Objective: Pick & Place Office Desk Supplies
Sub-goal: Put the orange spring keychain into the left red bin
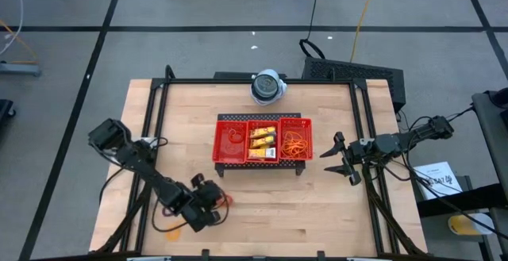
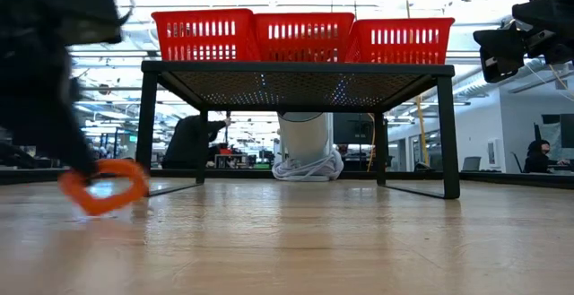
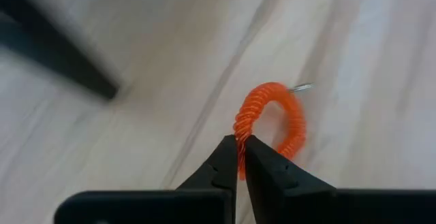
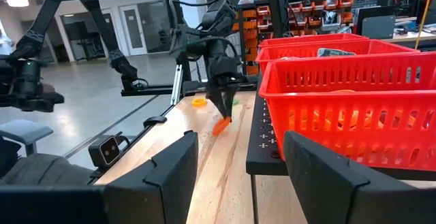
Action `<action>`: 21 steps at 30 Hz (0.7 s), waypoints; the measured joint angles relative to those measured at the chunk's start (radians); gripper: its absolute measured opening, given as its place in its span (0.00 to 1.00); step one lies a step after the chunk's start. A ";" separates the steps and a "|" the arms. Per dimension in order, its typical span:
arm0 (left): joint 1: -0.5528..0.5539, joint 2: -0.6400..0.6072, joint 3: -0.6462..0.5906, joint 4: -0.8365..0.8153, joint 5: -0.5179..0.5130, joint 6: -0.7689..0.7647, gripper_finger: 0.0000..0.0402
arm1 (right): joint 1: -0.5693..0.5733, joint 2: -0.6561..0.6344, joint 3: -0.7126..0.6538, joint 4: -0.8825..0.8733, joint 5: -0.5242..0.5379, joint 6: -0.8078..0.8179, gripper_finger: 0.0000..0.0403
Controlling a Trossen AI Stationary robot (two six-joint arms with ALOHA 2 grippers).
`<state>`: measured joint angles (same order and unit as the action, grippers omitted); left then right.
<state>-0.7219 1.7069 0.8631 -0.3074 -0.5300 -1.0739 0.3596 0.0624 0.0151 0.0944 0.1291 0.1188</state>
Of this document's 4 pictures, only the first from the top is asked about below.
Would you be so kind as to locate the grey table foot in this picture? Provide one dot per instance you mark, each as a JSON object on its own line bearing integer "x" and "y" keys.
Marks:
{"x": 20, "y": 69}

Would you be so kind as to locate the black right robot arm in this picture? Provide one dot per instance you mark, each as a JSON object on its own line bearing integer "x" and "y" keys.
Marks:
{"x": 412, "y": 138}

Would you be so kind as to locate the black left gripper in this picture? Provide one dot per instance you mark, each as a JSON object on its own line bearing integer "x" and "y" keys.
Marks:
{"x": 198, "y": 209}

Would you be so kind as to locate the black perforated metal riser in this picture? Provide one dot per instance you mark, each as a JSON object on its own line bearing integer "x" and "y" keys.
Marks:
{"x": 258, "y": 166}

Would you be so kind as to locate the yellow green crayon pack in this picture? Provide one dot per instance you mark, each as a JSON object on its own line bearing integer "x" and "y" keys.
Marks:
{"x": 262, "y": 132}

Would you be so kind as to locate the black chair base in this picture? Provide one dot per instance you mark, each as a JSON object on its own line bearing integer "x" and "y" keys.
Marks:
{"x": 5, "y": 110}

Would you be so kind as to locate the yellow white bottle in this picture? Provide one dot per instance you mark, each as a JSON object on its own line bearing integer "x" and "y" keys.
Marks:
{"x": 464, "y": 225}

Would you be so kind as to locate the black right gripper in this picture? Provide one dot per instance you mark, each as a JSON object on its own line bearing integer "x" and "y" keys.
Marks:
{"x": 363, "y": 150}

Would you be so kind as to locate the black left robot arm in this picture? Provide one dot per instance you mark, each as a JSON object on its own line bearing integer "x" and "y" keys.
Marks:
{"x": 147, "y": 173}

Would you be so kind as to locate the black side table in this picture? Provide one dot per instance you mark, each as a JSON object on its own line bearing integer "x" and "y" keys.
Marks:
{"x": 492, "y": 134}

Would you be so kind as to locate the orange rubber band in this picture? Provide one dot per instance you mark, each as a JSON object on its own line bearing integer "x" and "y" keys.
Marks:
{"x": 295, "y": 144}
{"x": 284, "y": 136}
{"x": 301, "y": 134}
{"x": 301, "y": 152}
{"x": 291, "y": 139}
{"x": 285, "y": 150}
{"x": 293, "y": 154}
{"x": 306, "y": 148}

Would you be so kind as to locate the white round spot lamp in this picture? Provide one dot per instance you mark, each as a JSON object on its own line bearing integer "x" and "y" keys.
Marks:
{"x": 266, "y": 86}

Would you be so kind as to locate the black table edge clip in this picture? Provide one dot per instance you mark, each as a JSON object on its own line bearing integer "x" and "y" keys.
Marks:
{"x": 321, "y": 255}
{"x": 205, "y": 254}

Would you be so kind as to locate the white printed booklet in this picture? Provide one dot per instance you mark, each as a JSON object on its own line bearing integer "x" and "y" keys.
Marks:
{"x": 444, "y": 173}

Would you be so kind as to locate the red plastic slotted basket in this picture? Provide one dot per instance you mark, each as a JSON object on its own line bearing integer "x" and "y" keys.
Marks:
{"x": 222, "y": 154}
{"x": 262, "y": 123}
{"x": 295, "y": 124}

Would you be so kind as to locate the black shelf bar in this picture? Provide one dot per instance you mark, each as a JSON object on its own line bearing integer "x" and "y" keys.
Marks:
{"x": 456, "y": 203}

